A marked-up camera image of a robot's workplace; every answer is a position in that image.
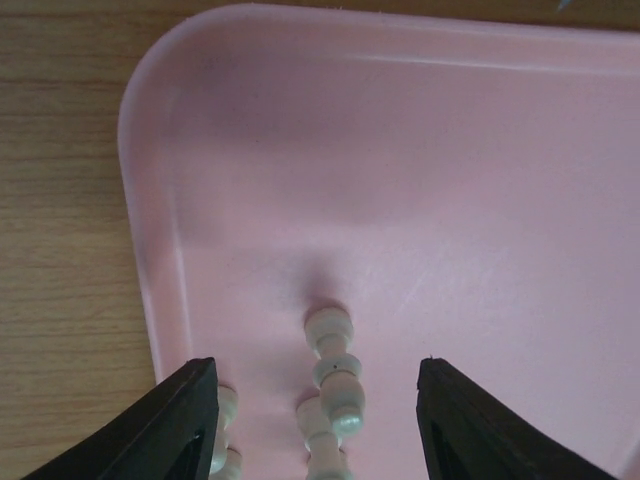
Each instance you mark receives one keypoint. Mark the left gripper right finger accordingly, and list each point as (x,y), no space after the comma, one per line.
(466,433)

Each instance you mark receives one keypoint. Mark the white queen chess piece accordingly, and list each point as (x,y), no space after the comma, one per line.
(326,459)

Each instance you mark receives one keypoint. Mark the pink plastic tray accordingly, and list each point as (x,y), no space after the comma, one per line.
(467,191)

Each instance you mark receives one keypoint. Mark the white bishop chess piece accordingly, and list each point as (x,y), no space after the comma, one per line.
(329,333)

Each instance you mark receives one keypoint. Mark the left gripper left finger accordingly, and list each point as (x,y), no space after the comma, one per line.
(169,433)

